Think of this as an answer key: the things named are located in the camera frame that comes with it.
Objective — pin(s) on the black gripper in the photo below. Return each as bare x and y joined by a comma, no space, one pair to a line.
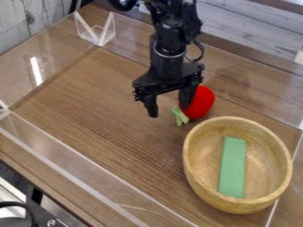
150,85

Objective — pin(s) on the black table frame leg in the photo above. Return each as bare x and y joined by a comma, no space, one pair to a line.
44,218

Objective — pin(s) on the clear acrylic corner bracket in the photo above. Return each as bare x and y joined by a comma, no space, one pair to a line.
98,35

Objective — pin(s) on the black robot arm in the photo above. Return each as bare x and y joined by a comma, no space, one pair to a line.
172,71

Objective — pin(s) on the clear acrylic tray wall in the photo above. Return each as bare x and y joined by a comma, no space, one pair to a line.
87,189

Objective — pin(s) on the red plush strawberry toy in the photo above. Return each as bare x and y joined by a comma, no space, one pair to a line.
198,108

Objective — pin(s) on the green rectangular block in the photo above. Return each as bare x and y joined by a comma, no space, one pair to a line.
232,168

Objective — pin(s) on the wooden oval bowl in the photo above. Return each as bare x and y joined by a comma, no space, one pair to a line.
268,167

